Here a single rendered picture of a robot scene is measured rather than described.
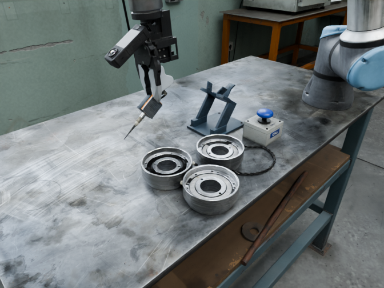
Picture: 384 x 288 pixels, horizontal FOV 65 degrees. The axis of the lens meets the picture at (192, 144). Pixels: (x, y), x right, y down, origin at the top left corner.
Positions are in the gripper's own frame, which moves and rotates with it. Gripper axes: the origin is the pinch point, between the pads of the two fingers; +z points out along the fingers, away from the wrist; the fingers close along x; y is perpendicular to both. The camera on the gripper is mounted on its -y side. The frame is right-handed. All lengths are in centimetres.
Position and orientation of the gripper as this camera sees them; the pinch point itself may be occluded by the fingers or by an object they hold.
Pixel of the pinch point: (151, 96)
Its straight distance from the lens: 79.0
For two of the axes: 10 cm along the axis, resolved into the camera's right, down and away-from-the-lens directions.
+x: -6.3, -3.6, 6.9
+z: 0.7, 8.5, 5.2
